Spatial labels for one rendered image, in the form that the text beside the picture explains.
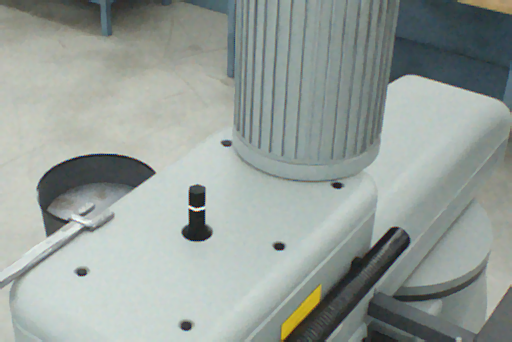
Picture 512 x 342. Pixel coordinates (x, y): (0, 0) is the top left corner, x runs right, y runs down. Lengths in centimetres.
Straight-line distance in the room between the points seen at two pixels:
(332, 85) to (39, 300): 42
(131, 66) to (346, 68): 462
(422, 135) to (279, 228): 53
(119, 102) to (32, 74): 68
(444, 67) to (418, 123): 376
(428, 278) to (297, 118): 54
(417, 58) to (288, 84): 432
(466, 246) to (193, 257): 73
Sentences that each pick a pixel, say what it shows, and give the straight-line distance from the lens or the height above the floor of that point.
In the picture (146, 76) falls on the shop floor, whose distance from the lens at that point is 553.
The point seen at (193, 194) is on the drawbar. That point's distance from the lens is 101.
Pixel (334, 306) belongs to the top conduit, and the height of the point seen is 180.
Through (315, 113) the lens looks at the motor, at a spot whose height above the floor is 199.
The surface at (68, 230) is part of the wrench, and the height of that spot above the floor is 190.
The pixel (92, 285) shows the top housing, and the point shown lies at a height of 189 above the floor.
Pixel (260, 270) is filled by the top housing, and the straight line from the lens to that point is 99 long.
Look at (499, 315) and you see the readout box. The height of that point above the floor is 173.
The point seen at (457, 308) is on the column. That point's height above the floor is 148.
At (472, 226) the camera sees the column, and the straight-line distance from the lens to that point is 168.
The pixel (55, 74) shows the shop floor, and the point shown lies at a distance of 562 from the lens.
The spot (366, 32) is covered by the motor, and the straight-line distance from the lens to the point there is 107.
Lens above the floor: 252
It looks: 35 degrees down
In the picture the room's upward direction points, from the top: straight up
